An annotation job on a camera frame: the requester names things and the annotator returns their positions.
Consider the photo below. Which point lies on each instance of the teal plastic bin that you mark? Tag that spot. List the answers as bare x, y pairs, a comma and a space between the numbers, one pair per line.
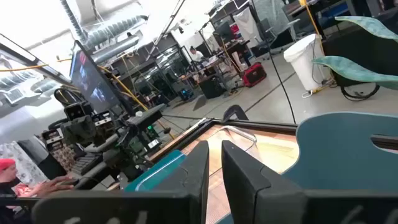
155, 174

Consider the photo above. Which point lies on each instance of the black equipment box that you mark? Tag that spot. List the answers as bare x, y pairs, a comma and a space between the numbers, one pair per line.
211, 88

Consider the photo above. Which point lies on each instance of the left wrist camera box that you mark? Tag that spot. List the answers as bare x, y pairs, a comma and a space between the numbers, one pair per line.
77, 110

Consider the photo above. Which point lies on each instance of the silver air duct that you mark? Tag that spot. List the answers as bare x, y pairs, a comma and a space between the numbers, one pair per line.
112, 29

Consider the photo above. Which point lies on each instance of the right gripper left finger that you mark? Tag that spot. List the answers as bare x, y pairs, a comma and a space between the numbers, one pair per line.
192, 174

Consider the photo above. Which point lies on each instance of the black aluminium table frame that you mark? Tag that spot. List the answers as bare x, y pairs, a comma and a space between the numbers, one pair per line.
267, 124

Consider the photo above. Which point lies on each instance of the person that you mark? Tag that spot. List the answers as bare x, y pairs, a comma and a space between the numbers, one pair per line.
196, 54
7, 186

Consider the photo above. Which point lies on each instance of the red tool case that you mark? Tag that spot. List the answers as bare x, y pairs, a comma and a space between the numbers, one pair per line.
254, 74

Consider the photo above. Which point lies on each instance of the clear plastic bin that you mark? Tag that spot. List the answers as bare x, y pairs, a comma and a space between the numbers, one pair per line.
245, 132

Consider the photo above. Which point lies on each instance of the person's hand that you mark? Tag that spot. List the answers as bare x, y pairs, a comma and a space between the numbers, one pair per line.
51, 186

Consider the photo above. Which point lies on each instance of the white trash bin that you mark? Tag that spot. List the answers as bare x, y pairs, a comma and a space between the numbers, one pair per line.
306, 62

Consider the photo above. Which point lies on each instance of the green artificial plant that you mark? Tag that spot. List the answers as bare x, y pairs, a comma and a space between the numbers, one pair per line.
351, 70

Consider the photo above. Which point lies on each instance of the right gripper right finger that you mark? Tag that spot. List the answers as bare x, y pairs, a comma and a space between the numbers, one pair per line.
245, 193

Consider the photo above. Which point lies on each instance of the white hanging sheet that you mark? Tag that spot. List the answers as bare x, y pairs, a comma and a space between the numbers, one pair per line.
248, 25

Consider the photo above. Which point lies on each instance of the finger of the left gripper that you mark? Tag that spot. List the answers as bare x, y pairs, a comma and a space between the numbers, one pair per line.
102, 119
52, 137

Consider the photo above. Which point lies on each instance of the yellow pole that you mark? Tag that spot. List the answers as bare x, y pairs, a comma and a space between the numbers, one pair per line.
311, 21

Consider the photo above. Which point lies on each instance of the black frame clamp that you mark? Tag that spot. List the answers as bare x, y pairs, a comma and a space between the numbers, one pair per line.
234, 109

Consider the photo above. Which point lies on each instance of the black keyboard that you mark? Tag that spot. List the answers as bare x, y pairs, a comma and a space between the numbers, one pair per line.
87, 163

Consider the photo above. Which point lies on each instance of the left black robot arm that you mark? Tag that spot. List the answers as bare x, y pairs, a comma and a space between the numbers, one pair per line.
130, 155

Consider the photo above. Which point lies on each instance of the large desk monitor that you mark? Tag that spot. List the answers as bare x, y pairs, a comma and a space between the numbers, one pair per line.
93, 81

